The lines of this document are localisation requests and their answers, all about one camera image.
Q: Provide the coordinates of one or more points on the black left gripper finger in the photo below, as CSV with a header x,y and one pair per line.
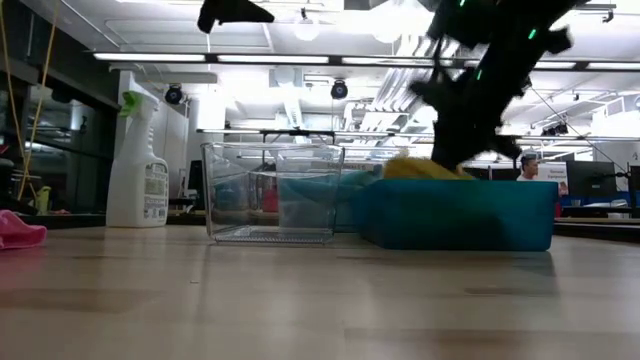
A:
x,y
230,11

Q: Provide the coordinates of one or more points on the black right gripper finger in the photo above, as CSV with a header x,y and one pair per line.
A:
x,y
450,152
492,147

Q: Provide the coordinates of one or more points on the yellow microfiber towel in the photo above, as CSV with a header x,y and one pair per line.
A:
x,y
420,170

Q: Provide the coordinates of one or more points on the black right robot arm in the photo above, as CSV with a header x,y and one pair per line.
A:
x,y
500,25

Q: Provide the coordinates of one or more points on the blue microfiber towel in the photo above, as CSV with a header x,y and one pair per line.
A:
x,y
310,200

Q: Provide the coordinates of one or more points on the pink microfiber towel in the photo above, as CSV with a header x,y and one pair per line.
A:
x,y
20,232

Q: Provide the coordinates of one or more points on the person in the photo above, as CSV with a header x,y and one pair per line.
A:
x,y
529,170

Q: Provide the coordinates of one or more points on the teal plastic bin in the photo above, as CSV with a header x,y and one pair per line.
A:
x,y
450,215

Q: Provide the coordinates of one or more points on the long ceiling light strip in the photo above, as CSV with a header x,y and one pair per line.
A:
x,y
150,57

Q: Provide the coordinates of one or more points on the large clear plastic bin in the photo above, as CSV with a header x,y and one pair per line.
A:
x,y
350,166

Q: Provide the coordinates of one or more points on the computer monitor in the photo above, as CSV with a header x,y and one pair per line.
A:
x,y
196,175
590,177

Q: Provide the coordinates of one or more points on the red object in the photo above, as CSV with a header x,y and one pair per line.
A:
x,y
270,200

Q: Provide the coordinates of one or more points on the small clear plastic bin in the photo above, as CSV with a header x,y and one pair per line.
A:
x,y
272,235

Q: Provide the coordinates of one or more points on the white spray bottle green trigger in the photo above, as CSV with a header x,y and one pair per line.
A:
x,y
137,190

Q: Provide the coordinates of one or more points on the yellow-green bottle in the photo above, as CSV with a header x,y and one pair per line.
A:
x,y
43,200

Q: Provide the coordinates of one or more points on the black round ceiling camera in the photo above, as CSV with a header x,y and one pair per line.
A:
x,y
174,95
339,90

